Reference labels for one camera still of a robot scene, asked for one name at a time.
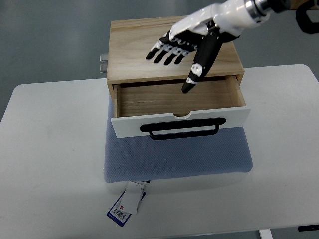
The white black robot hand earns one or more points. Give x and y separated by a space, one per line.
232 16

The white drawer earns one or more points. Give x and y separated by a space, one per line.
136 104

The black drawer handle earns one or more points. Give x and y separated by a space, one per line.
184 124

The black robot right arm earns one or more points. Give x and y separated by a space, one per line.
277 6

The wooden drawer cabinet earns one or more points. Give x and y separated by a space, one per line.
130 42

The blue mesh cushion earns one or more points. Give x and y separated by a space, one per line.
143 159

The white blue product tag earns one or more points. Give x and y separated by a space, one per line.
128 202

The black table control panel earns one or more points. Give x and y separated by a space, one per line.
308 228

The grey table bracket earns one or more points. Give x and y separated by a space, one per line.
103 62

